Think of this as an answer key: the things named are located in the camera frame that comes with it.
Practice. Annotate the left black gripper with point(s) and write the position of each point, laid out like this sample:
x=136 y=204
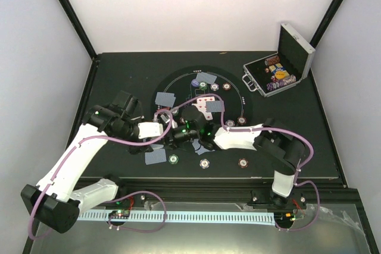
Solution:
x=136 y=149

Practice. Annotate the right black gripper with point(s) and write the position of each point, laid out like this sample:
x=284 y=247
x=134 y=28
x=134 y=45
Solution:
x=172 y=143

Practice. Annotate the dealt card bottom seat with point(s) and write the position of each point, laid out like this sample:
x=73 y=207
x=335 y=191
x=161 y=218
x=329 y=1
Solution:
x=198 y=148

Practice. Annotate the dealt card seat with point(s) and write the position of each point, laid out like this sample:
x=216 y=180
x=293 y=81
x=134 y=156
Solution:
x=198 y=148
x=161 y=98
x=202 y=77

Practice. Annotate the burn card off mat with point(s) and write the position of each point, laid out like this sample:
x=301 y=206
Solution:
x=155 y=157

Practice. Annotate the green chip stack front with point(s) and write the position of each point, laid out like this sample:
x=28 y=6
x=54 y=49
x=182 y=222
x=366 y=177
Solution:
x=173 y=159

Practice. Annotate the blue chip stack front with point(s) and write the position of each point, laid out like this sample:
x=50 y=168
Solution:
x=204 y=163

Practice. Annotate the face down card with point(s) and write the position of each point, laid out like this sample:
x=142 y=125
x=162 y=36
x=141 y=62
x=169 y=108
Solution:
x=214 y=106

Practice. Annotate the blue chips seat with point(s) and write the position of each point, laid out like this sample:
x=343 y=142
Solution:
x=214 y=87
x=230 y=123

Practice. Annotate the purple small blind button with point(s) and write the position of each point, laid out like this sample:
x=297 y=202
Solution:
x=195 y=83

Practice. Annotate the green chips top seat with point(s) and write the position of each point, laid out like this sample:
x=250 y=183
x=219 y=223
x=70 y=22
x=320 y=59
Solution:
x=203 y=85

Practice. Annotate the blue chips top seat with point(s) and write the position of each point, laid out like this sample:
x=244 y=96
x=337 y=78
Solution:
x=214 y=87

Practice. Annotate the dealt card top seat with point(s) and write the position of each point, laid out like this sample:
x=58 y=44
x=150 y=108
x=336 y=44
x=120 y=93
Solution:
x=202 y=77

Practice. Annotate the brown chips seat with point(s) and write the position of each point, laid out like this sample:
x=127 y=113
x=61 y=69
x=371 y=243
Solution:
x=227 y=86
x=241 y=120

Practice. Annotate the brown chips top seat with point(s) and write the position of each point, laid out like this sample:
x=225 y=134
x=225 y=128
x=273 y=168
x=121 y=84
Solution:
x=227 y=86

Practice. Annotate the brown chip stack front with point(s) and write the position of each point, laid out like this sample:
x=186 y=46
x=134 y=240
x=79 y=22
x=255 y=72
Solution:
x=243 y=163

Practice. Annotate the face up red card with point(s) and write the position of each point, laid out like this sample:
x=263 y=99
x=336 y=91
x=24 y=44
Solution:
x=203 y=100

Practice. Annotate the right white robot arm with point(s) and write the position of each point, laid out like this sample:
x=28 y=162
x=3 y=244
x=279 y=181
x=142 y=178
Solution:
x=287 y=151

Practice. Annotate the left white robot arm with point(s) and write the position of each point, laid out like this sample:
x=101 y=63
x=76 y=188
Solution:
x=53 y=201

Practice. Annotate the round black poker mat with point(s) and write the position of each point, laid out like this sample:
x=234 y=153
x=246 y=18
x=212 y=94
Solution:
x=236 y=100

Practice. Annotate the purple chip row in case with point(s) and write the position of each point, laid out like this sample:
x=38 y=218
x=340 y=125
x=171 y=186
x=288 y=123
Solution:
x=273 y=86

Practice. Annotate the orange big blind button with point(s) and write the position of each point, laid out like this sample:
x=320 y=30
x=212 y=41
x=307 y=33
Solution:
x=280 y=74

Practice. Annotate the blue playing card box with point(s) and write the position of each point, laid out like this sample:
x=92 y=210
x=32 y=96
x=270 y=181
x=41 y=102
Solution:
x=278 y=67

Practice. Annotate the orange chip row in case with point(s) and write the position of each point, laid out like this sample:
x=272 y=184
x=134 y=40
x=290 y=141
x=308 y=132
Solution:
x=272 y=60

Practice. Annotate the aluminium poker case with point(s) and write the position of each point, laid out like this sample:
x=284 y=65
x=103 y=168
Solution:
x=296 y=56

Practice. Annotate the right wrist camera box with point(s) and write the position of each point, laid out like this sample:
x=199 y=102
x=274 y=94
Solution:
x=168 y=120

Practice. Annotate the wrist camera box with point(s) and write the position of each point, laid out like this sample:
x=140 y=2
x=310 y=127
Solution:
x=149 y=130
x=168 y=120

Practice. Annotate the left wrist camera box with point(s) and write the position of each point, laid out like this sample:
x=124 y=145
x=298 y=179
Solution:
x=149 y=130

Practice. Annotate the white slotted cable duct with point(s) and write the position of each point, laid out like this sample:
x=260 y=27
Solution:
x=196 y=217

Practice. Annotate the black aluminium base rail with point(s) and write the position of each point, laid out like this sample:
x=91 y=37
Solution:
x=255 y=193

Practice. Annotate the left black frame post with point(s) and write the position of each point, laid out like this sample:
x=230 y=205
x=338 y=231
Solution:
x=75 y=22

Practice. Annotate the black frame post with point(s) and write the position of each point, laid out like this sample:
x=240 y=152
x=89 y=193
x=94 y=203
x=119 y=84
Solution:
x=325 y=22
x=75 y=22

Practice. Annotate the right black frame post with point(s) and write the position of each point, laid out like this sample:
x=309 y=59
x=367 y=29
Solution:
x=325 y=22

